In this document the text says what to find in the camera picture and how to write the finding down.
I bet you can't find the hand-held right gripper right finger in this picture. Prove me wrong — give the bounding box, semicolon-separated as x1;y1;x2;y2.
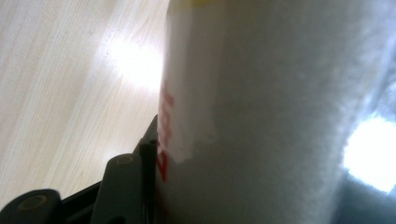
337;175;396;224

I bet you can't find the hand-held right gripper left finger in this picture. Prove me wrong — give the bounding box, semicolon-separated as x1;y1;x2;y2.
134;114;159;224

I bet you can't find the red and white pouch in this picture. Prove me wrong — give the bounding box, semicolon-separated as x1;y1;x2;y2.
155;0;396;224

